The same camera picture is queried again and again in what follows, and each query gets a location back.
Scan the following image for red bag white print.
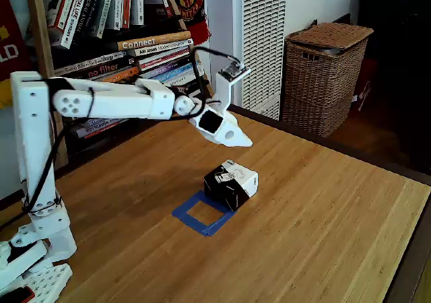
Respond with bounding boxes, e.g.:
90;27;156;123
350;59;378;112

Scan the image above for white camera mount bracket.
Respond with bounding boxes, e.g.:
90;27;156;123
214;66;252;114

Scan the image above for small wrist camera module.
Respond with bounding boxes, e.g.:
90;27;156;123
218;62;246;80

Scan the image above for red black football scarf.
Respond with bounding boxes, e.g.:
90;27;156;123
166;0;212;46

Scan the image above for black cable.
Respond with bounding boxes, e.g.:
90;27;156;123
20;46;243;216

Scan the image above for white Financial Life book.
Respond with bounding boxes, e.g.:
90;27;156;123
60;0;94;50

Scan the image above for orange Connect book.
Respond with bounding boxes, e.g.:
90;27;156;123
117;30;192;51

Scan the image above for grey green spine book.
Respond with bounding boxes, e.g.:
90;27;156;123
94;0;117;40

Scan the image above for black no filter book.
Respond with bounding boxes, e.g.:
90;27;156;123
57;56;135;81

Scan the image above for white perforated base plate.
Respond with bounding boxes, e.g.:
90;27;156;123
20;262;73;303

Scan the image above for dark Moral Animal book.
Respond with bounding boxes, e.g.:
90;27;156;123
72;0;106;44

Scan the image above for orange spine book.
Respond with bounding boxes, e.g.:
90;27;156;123
100;66;141;83

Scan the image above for red banner white letters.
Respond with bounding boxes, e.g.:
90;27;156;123
0;0;33;109

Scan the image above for brown wicker basket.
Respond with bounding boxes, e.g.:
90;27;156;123
281;22;374;139

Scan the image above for red black device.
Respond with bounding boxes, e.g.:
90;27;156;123
0;285;36;303

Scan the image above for blue tape square target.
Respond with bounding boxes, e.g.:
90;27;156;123
171;190;238;238

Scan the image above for wooden ladder bookshelf frame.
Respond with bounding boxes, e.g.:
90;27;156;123
25;0;216;169

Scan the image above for white book red stripes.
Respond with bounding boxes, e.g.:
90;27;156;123
136;46;191;71

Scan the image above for white Modern Romance book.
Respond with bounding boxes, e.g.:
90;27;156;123
129;38;195;57

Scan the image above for black and white cardboard box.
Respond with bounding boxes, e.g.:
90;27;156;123
203;159;259;213

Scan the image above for blue spine book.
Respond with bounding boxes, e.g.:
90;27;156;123
153;60;205;83

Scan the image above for white louvered heater panel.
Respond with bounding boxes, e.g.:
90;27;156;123
232;0;289;121

